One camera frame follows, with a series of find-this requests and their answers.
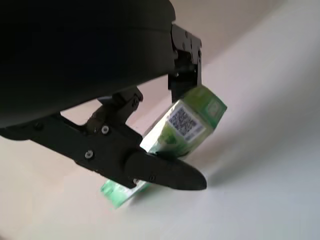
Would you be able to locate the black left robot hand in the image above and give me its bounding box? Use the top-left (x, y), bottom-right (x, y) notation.
top-left (0, 0), bottom-right (208, 192)

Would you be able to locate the green and white carton box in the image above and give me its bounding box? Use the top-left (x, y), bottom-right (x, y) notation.
top-left (99, 84), bottom-right (229, 211)

